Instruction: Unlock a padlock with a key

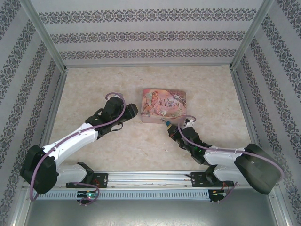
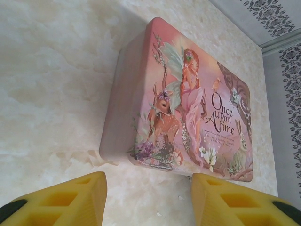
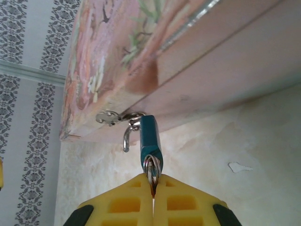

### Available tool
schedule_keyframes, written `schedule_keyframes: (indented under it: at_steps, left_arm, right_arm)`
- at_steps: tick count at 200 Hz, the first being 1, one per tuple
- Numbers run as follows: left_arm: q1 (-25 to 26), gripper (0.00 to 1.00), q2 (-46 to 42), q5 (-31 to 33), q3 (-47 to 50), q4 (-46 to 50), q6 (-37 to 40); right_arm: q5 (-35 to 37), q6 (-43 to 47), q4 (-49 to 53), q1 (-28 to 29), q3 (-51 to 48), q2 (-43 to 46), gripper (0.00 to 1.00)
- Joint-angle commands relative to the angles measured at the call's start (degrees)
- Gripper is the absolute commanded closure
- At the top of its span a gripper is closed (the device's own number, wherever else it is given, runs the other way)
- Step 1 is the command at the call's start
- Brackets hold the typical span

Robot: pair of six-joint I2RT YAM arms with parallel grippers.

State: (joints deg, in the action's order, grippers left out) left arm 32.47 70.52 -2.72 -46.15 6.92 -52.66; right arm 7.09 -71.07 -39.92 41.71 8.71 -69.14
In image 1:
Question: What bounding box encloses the pink illustrated tin box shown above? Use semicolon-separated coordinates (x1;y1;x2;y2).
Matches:
140;88;188;124

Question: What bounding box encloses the grey metal front tray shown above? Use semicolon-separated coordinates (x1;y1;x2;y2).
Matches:
9;186;297;226

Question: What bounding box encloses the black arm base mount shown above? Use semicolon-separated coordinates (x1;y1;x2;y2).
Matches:
190;164;238;188
65;161;109;189

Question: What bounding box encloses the aluminium frame back rail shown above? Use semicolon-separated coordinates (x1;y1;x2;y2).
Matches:
63;65;233;69

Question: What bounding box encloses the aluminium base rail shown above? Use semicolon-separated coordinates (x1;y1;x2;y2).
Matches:
107;172;193;188

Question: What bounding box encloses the aluminium frame side rail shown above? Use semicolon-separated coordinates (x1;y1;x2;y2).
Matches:
230;65;286;198
22;67;69;189

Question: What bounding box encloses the white slotted cable duct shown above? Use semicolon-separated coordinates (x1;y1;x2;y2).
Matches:
33;189;210;201

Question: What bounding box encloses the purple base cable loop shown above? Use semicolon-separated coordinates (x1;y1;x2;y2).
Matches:
210;180;238;204
79;181;100;206

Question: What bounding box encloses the aluminium frame post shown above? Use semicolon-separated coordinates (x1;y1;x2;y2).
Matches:
23;0;68;73
229;0;277;71

